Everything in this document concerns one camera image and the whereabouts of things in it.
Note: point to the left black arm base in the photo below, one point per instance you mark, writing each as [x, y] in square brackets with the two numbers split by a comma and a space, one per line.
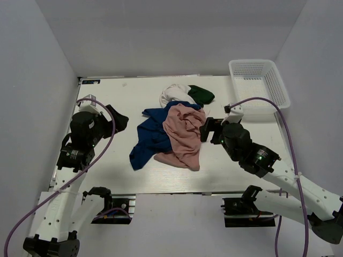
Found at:
[125, 208]

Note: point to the blue label sticker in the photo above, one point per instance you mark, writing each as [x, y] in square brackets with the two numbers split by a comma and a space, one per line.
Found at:
[91, 82]

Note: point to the white green-sleeved printed t-shirt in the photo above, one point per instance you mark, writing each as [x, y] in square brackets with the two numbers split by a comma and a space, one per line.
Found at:
[186, 93]

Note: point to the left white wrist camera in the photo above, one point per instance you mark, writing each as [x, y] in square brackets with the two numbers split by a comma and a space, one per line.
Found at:
[88, 106]

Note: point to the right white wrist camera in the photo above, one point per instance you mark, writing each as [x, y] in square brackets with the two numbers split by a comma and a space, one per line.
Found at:
[234, 113]

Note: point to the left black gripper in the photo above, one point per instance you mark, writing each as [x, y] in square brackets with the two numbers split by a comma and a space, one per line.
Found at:
[121, 121]

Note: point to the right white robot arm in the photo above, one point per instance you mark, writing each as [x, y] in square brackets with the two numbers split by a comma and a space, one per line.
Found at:
[310, 204]

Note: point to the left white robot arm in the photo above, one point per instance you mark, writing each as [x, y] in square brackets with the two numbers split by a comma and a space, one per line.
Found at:
[59, 232]

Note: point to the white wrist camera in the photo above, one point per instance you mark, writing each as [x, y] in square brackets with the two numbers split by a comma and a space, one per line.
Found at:
[88, 106]
[234, 113]

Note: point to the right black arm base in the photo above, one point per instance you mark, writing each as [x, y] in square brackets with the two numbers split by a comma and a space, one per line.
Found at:
[237, 215]

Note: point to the blue t-shirt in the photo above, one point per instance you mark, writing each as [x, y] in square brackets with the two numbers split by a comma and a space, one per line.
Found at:
[152, 138]

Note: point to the white plastic basket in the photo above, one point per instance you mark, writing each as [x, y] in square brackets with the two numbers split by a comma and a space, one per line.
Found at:
[258, 78]

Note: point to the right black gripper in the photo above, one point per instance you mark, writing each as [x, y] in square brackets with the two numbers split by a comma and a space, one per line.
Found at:
[211, 126]

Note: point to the pink t-shirt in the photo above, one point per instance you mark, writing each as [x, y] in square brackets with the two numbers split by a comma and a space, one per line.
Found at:
[182, 126]

